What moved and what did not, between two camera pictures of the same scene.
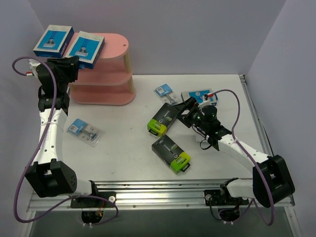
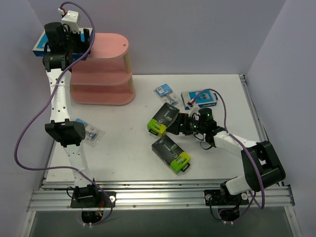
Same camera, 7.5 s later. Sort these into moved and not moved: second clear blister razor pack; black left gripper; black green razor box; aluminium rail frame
Moved: black left gripper
Not moved: second clear blister razor pack; aluminium rail frame; black green razor box
